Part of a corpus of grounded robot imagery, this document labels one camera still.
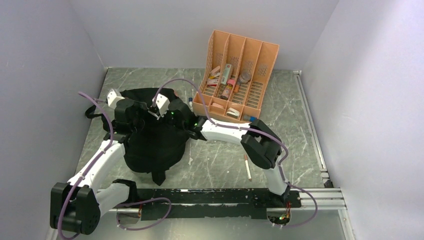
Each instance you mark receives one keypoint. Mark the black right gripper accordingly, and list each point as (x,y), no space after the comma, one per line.
(167,112)

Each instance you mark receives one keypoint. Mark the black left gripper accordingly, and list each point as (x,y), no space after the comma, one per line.
(143,109)

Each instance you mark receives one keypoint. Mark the black student backpack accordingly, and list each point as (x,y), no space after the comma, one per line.
(156,145)

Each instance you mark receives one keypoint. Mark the brown white marker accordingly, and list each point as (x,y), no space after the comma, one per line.
(246,161)

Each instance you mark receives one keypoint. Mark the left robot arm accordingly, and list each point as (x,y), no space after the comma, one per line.
(77,205)

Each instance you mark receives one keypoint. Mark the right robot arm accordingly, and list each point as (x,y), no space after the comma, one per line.
(262,146)

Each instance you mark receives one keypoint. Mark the pink white small box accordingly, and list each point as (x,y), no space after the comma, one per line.
(212,82)

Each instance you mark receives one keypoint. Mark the white stapler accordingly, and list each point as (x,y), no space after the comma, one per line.
(233,113)

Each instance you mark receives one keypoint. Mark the pink eraser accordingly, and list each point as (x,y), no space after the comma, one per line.
(215,70)

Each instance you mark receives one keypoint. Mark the brown bottle pink cap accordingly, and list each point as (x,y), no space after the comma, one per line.
(227,89)

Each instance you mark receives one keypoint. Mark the green white box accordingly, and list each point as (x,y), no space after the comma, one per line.
(226,73)

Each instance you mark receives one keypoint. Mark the orange glue stick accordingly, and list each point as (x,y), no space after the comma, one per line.
(236,87)

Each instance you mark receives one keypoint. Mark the orange plastic desk organizer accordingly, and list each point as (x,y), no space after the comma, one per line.
(245,54)

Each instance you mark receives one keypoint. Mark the grey round jar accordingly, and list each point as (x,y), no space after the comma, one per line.
(244,77)

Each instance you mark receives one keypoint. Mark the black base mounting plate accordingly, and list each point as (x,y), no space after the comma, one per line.
(173,203)

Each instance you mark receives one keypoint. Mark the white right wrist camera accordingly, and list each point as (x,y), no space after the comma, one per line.
(160,105)

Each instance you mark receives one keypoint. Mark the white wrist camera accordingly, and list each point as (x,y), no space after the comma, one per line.
(160,105)
(112,98)

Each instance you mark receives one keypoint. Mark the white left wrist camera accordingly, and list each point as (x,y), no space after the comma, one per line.
(112,98)

